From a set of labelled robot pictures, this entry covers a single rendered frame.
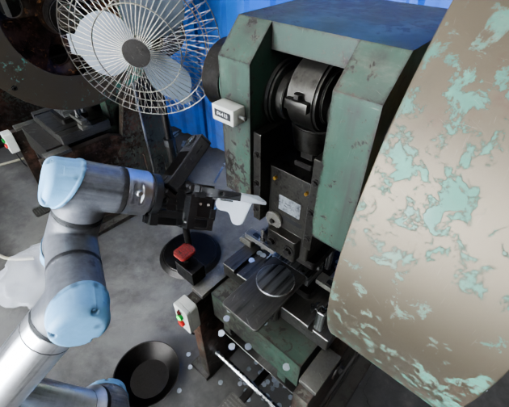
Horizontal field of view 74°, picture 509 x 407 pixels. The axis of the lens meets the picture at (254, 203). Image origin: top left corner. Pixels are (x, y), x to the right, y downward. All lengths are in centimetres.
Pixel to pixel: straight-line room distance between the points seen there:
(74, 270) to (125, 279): 170
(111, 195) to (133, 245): 186
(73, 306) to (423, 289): 40
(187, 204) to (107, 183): 14
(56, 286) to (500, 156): 50
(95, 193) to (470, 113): 46
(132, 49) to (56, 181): 90
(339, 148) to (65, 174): 47
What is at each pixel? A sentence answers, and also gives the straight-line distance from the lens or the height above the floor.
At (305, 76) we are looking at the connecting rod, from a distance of 76.
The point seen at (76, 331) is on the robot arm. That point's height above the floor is 127.
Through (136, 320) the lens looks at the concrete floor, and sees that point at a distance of 203.
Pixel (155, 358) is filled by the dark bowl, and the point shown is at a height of 0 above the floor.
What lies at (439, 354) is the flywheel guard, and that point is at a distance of 43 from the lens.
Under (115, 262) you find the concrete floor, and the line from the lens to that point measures 233.
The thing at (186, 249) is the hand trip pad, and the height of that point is 76.
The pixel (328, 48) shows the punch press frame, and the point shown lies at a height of 147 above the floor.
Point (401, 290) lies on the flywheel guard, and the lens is 39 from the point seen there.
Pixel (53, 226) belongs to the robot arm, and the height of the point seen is 132.
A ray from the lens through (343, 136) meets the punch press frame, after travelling 67.
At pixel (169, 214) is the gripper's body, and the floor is 128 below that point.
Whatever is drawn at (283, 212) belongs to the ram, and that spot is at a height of 103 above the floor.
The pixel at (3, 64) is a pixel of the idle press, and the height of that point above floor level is 120.
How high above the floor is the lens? 167
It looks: 41 degrees down
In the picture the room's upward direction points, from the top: straight up
